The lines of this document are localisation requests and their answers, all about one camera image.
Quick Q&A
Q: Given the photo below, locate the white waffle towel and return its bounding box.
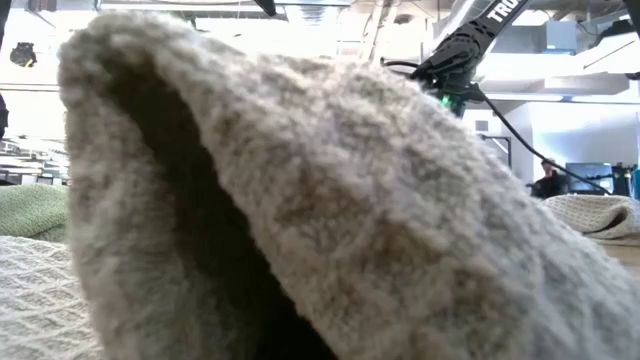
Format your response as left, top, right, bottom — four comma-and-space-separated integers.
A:
542, 193, 640, 246
0, 234, 104, 360

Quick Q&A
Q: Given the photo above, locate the light green waffle towel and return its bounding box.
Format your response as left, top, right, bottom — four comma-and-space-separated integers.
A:
0, 183, 70, 244

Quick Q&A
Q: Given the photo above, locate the fluffy grey-beige towel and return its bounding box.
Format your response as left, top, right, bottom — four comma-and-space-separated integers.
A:
57, 9, 640, 360

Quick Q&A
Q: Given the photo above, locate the long ceiling light strip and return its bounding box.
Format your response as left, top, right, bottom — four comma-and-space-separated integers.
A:
474, 92, 565, 103

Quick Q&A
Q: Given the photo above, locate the person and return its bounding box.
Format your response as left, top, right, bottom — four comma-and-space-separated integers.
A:
529, 158, 569, 200

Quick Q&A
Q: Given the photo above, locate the dark computer monitor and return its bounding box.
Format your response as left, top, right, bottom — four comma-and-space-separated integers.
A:
565, 162, 615, 195

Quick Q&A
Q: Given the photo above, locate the black ceiling-hung device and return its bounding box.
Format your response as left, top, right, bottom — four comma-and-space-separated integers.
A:
9, 42, 38, 69

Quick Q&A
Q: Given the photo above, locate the black metal rack frame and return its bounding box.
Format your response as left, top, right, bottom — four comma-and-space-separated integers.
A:
477, 133, 513, 170

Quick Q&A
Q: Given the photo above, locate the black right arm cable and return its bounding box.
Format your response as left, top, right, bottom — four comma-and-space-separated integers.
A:
382, 58, 614, 196

